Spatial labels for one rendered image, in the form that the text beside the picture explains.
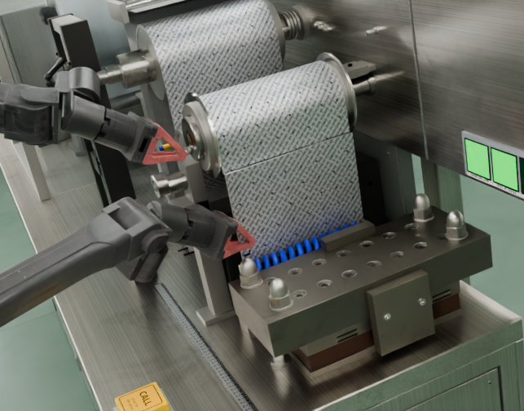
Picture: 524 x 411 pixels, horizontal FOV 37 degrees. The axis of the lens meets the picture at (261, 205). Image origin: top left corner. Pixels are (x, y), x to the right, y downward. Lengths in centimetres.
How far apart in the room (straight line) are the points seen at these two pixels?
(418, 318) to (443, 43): 42
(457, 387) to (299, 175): 43
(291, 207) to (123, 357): 40
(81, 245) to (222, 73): 53
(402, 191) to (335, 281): 30
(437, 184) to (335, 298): 53
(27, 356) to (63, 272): 235
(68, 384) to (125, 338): 166
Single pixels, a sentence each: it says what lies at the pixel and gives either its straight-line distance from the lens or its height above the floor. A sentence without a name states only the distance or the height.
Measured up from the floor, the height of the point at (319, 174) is 115.
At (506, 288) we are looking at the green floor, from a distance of 316.
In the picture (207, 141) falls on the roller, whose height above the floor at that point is 126.
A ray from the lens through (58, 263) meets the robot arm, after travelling 106.
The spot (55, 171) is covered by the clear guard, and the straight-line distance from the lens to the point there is 227.
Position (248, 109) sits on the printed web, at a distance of 126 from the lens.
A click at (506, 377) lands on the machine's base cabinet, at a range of 138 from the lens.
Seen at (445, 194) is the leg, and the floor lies 95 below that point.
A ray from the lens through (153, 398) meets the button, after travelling 125.
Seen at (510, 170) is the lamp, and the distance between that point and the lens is 114.
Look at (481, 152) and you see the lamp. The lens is 118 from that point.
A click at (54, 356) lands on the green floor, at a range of 334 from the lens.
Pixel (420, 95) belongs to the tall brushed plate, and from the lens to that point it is 129.
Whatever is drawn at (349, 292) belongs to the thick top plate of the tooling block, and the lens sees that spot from 119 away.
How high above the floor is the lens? 163
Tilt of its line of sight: 23 degrees down
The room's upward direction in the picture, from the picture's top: 12 degrees counter-clockwise
